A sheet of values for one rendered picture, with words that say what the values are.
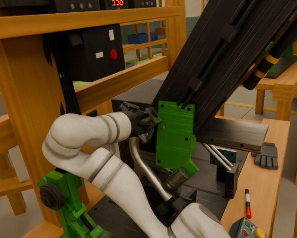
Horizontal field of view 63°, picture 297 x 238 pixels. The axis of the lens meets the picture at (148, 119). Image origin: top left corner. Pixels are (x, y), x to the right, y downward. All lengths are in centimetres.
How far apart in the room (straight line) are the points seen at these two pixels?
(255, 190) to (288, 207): 137
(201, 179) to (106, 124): 57
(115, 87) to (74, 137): 69
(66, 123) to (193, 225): 29
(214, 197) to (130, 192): 52
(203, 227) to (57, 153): 29
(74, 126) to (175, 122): 36
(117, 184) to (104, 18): 49
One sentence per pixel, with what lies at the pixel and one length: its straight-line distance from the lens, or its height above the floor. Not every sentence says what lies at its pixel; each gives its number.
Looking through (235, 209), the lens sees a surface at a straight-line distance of 91.
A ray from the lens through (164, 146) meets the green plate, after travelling 77.
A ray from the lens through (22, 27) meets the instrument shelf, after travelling 60.
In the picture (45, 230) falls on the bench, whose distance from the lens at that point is 97.
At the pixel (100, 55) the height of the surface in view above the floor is 142.
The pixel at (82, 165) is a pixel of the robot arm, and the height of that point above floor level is 127.
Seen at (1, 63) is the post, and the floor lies 144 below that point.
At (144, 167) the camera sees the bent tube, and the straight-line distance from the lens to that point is 79.
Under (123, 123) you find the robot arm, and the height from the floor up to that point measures 129.
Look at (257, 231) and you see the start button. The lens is 80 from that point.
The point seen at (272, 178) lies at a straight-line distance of 107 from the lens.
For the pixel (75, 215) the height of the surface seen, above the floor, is 105.
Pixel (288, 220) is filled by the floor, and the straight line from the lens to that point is 225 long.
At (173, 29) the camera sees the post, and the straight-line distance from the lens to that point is 151.
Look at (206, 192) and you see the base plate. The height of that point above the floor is 90.
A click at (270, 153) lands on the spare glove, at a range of 117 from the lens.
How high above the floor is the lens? 152
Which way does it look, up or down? 23 degrees down
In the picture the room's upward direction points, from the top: 6 degrees counter-clockwise
